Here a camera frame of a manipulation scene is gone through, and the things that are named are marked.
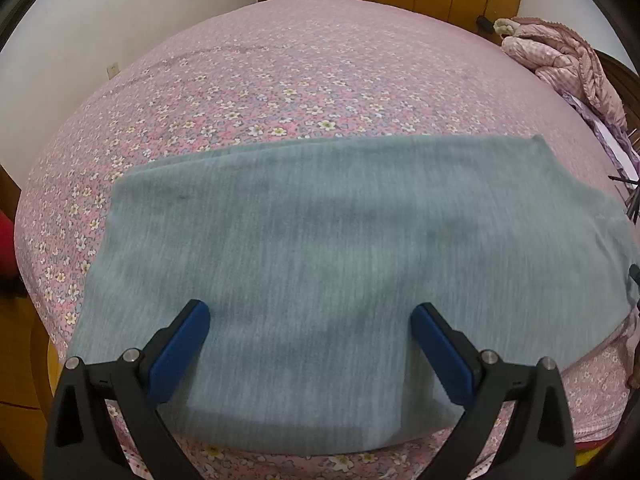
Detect grey knit pants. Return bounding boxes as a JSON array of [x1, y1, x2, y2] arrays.
[[70, 136, 639, 455]]

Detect white wall socket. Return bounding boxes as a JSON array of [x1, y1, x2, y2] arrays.
[[106, 63, 120, 79]]

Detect red object on shelf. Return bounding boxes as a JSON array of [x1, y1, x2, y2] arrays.
[[0, 211, 18, 280]]

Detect wooden bedside cabinet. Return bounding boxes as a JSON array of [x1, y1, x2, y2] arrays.
[[1, 171, 53, 479]]

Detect black tripod stand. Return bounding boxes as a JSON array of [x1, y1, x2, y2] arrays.
[[608, 176, 640, 224]]

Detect pink crumpled blanket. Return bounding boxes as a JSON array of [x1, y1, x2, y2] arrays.
[[494, 18, 627, 130]]

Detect pink floral bed sheet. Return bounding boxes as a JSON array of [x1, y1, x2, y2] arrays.
[[14, 0, 636, 480]]

